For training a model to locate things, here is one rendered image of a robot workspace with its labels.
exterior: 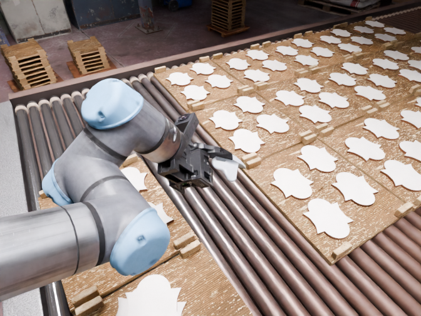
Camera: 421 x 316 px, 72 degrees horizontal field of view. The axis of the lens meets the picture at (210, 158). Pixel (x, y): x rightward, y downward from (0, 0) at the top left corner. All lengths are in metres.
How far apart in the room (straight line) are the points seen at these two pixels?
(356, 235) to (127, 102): 0.74
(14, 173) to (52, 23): 4.24
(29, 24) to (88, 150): 4.88
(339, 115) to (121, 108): 1.11
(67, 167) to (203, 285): 0.47
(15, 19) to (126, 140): 4.86
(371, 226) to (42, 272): 0.85
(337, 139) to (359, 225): 0.40
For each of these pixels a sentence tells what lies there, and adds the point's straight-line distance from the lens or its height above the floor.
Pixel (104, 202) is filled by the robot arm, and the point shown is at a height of 1.39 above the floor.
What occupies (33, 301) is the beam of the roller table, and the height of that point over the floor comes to 0.92.
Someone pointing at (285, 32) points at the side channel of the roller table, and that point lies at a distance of 2.19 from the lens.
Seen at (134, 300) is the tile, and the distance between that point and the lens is 0.73.
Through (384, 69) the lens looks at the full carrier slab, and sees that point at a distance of 1.90.
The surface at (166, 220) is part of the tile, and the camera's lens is 0.87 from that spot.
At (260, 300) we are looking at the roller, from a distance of 0.80.
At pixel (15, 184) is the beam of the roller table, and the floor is 0.92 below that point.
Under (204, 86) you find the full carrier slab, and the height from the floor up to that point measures 0.94.
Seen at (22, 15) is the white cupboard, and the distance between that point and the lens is 5.24.
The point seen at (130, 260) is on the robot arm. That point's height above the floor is 1.36.
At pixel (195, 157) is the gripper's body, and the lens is 0.55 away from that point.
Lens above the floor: 1.65
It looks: 43 degrees down
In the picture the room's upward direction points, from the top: straight up
